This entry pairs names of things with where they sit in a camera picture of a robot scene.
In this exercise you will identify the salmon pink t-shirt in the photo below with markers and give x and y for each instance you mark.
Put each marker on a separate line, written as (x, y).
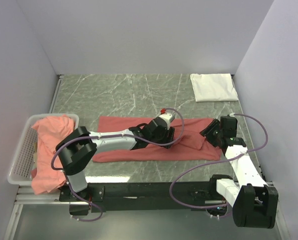
(51, 130)

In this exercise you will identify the white plastic basket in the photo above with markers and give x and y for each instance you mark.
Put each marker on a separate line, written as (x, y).
(22, 162)

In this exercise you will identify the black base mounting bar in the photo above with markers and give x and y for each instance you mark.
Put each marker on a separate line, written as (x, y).
(103, 197)

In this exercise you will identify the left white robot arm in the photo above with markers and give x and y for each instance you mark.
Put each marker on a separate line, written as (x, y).
(76, 150)

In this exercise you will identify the folded white t-shirt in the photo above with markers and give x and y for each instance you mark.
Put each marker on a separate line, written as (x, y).
(213, 87)

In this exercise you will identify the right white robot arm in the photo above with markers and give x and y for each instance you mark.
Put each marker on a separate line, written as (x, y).
(254, 202)

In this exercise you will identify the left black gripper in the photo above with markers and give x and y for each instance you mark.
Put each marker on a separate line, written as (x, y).
(169, 138)

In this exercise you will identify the aluminium frame rail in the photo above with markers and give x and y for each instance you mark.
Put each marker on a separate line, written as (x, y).
(26, 196)

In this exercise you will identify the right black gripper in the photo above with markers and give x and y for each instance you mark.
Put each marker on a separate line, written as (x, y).
(211, 132)

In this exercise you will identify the dark red t-shirt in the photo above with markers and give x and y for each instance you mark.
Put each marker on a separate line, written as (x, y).
(191, 146)

